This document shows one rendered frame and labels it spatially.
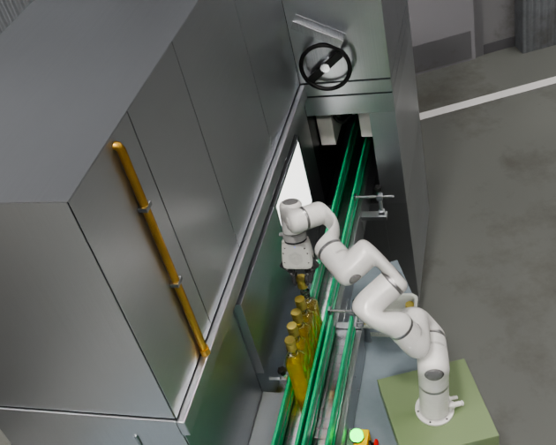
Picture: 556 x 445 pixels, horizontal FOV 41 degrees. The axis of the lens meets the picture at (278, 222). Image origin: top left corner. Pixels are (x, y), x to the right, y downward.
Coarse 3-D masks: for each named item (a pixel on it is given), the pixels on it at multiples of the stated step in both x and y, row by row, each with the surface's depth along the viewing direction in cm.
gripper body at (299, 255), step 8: (304, 240) 244; (288, 248) 245; (296, 248) 244; (304, 248) 244; (288, 256) 247; (296, 256) 246; (304, 256) 245; (288, 264) 248; (296, 264) 247; (304, 264) 246
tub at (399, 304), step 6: (402, 294) 286; (408, 294) 285; (414, 294) 284; (396, 300) 288; (402, 300) 287; (408, 300) 286; (414, 300) 284; (390, 306) 290; (396, 306) 290; (402, 306) 289; (414, 306) 280
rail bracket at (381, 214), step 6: (378, 186) 311; (378, 192) 312; (354, 198) 316; (360, 198) 316; (366, 198) 316; (372, 198) 315; (378, 198) 313; (384, 210) 319; (366, 216) 321; (372, 216) 320; (378, 216) 319; (384, 216) 319
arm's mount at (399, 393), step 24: (456, 360) 260; (384, 384) 258; (408, 384) 256; (456, 384) 253; (408, 408) 250; (456, 408) 247; (480, 408) 245; (408, 432) 243; (432, 432) 242; (456, 432) 240; (480, 432) 239
